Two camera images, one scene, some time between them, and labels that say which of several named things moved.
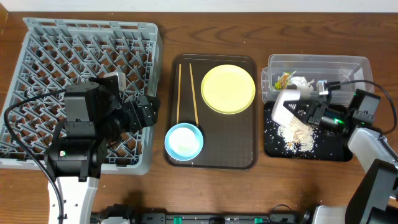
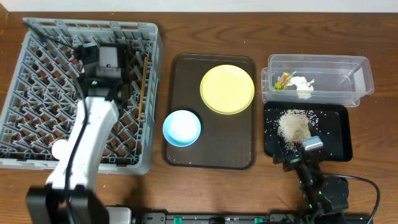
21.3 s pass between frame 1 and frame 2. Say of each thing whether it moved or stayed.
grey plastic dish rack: stayed
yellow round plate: stayed
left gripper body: moved
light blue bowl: moved
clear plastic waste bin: stayed
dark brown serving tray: stayed
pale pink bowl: moved
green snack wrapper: stayed
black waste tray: stayed
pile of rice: stayed
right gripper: moved
